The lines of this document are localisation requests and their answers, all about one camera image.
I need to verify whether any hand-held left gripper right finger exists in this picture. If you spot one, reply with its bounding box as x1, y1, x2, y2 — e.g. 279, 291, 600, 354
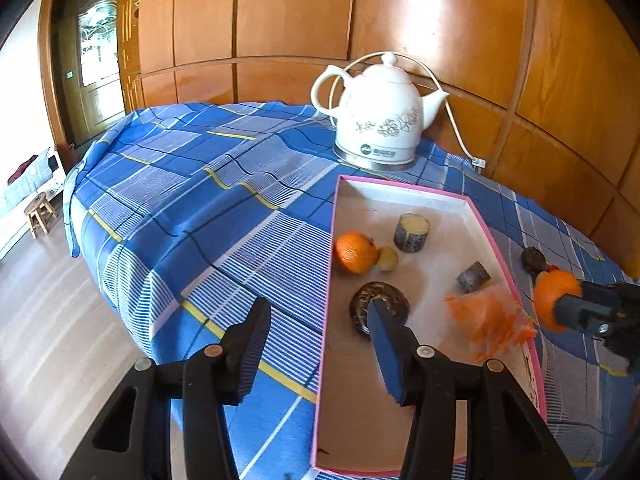
369, 301, 583, 480

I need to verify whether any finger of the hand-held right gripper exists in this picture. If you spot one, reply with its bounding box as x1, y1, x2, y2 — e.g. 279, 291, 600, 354
556, 292, 623, 335

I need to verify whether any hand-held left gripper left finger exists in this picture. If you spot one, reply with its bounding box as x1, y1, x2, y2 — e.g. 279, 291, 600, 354
60, 297, 273, 480

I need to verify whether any orange mandarin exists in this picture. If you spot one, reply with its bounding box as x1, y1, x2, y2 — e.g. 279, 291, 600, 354
334, 230, 380, 276
532, 270, 583, 333

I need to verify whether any pink-edged white tray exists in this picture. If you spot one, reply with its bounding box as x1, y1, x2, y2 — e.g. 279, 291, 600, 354
309, 175, 548, 478

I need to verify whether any orange plastic bag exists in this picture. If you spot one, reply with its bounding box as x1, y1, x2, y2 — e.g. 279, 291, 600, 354
444, 280, 537, 363

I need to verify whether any tan longan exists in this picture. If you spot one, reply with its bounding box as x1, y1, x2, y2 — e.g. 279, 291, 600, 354
376, 246, 400, 272

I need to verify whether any blue plaid tablecloth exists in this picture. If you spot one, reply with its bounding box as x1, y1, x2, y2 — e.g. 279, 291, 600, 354
62, 101, 640, 480

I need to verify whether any white ceramic electric kettle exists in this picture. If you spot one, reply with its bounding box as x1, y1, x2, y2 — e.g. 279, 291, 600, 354
310, 52, 451, 171

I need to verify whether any small wooden stool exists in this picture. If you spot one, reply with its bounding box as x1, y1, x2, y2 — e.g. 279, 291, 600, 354
25, 195, 58, 238

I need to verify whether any white bench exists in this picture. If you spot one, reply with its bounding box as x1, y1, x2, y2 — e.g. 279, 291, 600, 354
0, 147, 67, 261

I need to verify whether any wooden door with glass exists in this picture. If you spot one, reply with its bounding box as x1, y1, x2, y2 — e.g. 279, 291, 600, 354
40, 0, 137, 147

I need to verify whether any dark red cloth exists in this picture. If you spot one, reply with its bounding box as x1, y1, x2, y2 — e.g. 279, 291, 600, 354
7, 157, 38, 186

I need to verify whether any white kettle power cord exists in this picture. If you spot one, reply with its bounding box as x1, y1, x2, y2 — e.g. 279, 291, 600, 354
342, 51, 488, 173

